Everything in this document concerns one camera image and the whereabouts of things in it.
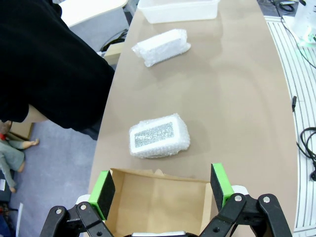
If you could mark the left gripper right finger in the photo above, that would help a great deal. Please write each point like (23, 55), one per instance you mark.
(219, 187)

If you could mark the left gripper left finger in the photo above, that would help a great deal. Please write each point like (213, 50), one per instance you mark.
(103, 195)

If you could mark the bubble-wrapped clock with visible display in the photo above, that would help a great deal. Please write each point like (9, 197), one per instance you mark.
(158, 135)

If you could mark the bubble-wrapped clock with hidden display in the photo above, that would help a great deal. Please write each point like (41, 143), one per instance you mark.
(160, 47)

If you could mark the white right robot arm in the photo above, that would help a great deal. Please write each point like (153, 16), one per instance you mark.
(306, 14)

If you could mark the brown cardboard box with flap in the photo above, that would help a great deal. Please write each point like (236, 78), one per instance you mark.
(158, 202)

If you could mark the floor mannequin in grey clothes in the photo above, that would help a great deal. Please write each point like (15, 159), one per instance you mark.
(12, 153)

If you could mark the white slotted mounting plate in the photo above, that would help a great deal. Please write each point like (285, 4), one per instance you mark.
(296, 74)

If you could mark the person in black sweater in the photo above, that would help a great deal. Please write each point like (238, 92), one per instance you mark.
(49, 61)

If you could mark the clear plastic bin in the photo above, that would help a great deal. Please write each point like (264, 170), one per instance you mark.
(177, 11)

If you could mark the white side table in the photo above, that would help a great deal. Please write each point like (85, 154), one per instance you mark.
(93, 12)

